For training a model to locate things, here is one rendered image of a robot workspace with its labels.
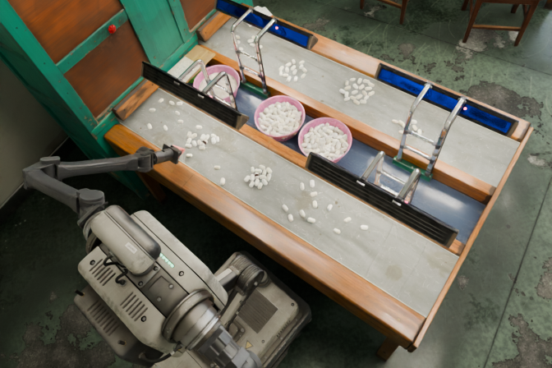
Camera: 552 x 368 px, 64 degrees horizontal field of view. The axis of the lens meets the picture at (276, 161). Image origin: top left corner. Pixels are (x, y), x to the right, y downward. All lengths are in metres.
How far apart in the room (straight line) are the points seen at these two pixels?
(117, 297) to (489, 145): 1.78
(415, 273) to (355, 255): 0.25
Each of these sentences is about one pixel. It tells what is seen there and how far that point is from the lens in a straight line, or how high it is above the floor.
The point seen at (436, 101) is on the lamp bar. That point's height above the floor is 1.06.
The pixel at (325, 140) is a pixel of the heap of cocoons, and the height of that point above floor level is 0.72.
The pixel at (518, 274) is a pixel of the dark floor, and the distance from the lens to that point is 2.92.
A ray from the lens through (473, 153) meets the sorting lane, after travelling 2.30.
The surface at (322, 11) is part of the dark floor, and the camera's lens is 4.03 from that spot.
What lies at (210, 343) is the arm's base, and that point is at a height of 1.42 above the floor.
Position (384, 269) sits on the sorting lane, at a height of 0.74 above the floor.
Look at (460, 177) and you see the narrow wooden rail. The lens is 2.18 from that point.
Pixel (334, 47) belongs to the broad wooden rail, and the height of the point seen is 0.76.
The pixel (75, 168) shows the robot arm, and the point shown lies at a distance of 1.93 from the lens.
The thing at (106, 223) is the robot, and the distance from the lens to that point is 1.16.
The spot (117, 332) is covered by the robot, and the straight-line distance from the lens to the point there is 1.34.
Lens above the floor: 2.59
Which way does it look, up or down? 58 degrees down
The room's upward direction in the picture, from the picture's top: 11 degrees counter-clockwise
